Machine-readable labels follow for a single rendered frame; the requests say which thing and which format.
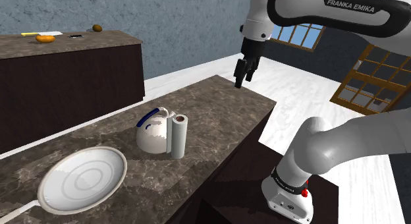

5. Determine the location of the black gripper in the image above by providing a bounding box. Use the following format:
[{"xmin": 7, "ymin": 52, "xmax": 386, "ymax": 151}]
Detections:
[{"xmin": 233, "ymin": 36, "xmax": 267, "ymax": 89}]

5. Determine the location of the dark marble-top kitchen island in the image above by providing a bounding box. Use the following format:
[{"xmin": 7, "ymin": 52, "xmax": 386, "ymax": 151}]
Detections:
[{"xmin": 0, "ymin": 74, "xmax": 277, "ymax": 224}]

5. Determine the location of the white paper towel roll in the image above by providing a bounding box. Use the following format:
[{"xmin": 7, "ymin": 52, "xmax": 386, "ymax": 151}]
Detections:
[{"xmin": 171, "ymin": 114, "xmax": 189, "ymax": 160}]

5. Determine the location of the dark robot stand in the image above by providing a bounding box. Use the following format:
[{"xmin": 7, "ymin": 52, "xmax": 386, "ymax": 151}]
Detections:
[{"xmin": 195, "ymin": 140, "xmax": 340, "ymax": 224}]

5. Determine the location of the large wooden framed window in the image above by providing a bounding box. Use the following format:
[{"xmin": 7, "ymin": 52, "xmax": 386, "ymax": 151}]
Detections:
[{"xmin": 329, "ymin": 43, "xmax": 411, "ymax": 116}]

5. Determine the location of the dark marble-top counter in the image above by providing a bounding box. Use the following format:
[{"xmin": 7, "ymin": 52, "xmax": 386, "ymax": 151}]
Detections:
[{"xmin": 0, "ymin": 24, "xmax": 146, "ymax": 155}]

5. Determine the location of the white frying pan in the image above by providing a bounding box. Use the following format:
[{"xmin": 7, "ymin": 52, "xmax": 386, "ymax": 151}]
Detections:
[{"xmin": 0, "ymin": 146, "xmax": 128, "ymax": 224}]

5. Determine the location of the white kettle with blue handle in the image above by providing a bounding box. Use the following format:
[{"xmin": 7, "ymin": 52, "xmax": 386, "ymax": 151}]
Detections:
[{"xmin": 136, "ymin": 107, "xmax": 177, "ymax": 154}]

